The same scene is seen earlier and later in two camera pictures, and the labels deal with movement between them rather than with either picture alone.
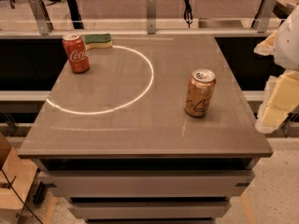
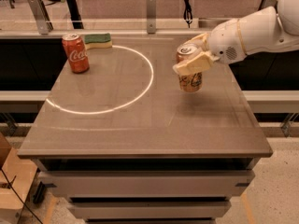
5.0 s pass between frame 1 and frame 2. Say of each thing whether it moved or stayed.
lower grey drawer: stayed
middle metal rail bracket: stayed
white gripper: moved
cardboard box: stayed
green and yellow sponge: stayed
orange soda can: moved
